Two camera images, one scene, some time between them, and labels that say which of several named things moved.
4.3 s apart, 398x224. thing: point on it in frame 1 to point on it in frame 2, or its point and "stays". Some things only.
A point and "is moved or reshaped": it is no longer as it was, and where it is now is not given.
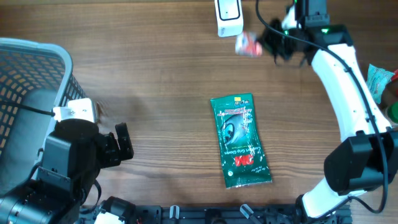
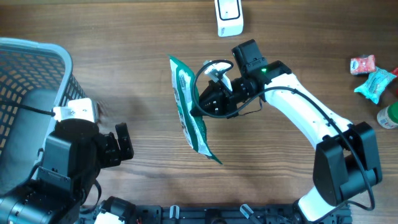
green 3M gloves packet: [244, 160] to [184, 85]
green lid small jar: [392, 112] stays
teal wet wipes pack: [377, 79] stays
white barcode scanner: [229, 15] stays
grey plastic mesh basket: [37, 75] stays
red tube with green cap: [395, 76] is moved or reshaped
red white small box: [247, 45] to [360, 65]
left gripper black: [114, 156] stays
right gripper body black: [277, 43] to [226, 99]
